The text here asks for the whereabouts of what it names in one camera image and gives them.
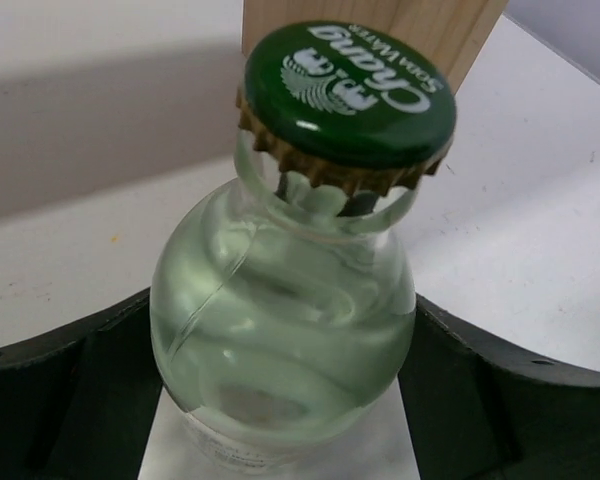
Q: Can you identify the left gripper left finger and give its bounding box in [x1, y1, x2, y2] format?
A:
[0, 290, 162, 479]

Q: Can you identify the clear glass soda bottle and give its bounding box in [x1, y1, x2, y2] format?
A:
[149, 20, 457, 475]

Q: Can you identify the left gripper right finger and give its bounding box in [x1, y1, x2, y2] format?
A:
[398, 297, 600, 480]

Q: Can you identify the wooden two-tier shelf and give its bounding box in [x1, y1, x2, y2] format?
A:
[241, 0, 507, 92]

